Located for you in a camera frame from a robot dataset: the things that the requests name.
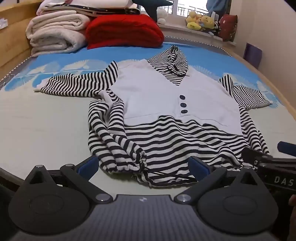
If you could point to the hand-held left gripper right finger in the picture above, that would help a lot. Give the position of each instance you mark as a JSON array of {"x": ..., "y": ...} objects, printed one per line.
[{"x": 198, "y": 166}]

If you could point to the folded white blanket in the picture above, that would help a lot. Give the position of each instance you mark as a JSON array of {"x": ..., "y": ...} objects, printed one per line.
[{"x": 53, "y": 34}]

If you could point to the teal shark plush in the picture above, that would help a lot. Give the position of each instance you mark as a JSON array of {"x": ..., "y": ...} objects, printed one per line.
[{"x": 150, "y": 5}]

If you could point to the yellow duck plush toy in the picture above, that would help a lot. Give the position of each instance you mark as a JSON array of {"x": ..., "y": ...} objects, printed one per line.
[{"x": 193, "y": 20}]

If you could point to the folded dark patterned cloth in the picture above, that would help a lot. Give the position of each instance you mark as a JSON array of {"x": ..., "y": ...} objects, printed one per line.
[{"x": 104, "y": 10}]

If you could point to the blue curtain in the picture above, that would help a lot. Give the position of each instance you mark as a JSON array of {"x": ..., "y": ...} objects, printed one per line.
[{"x": 216, "y": 5}]

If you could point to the folded red blanket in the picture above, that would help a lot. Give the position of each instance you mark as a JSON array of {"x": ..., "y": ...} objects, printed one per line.
[{"x": 122, "y": 30}]

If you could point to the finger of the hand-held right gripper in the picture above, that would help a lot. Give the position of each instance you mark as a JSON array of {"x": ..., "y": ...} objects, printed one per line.
[
  {"x": 254, "y": 155},
  {"x": 288, "y": 147}
]

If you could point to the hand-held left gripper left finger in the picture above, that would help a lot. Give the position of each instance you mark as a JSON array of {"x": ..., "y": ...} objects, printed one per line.
[{"x": 89, "y": 166}]

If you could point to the black white striped hooded shirt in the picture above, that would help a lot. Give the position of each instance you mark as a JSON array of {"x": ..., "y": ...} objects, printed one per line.
[{"x": 148, "y": 92}]

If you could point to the yellow bear plush toy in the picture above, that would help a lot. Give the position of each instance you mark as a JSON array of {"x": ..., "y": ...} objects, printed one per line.
[{"x": 207, "y": 22}]

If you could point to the wooden headboard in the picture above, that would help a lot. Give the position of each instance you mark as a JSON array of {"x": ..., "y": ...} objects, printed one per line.
[{"x": 13, "y": 41}]

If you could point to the dark red cushion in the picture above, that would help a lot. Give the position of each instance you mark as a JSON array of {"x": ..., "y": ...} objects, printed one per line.
[{"x": 227, "y": 26}]

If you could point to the window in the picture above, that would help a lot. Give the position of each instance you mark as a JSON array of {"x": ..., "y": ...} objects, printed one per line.
[{"x": 189, "y": 5}]

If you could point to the purple board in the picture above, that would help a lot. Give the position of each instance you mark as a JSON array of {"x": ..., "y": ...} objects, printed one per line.
[{"x": 252, "y": 55}]

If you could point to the folded white quilt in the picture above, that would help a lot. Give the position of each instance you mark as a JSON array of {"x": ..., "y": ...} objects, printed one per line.
[{"x": 87, "y": 2}]

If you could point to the black white striped plush toy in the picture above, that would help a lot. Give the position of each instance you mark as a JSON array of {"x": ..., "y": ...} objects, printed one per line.
[{"x": 214, "y": 29}]

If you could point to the white windowsill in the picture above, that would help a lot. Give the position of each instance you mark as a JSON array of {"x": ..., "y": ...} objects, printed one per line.
[{"x": 185, "y": 32}]

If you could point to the person's right hand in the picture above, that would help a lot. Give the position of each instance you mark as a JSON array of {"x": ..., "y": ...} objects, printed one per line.
[{"x": 293, "y": 199}]

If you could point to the blue cream patterned bed sheet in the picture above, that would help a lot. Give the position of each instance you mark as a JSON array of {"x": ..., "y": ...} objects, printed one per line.
[{"x": 57, "y": 120}]

